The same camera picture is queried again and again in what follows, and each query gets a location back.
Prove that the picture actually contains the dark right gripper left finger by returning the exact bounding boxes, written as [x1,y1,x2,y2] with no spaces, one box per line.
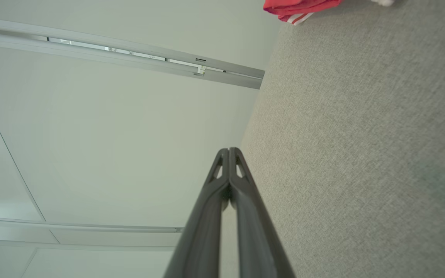
[163,148,231,278]

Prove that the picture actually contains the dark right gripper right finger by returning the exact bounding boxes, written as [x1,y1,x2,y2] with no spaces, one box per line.
[228,147,296,278]

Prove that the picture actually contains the red shorts with white stripes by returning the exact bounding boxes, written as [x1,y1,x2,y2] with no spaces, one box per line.
[279,13,315,26]

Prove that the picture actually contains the red shirt with white sleeves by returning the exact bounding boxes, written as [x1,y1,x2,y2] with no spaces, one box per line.
[263,0,343,16]

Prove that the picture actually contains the grey fabric sofa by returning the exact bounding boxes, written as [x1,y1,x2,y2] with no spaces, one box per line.
[219,0,445,278]

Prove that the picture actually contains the grey metal partition post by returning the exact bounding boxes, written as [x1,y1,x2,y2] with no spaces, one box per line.
[0,17,265,90]

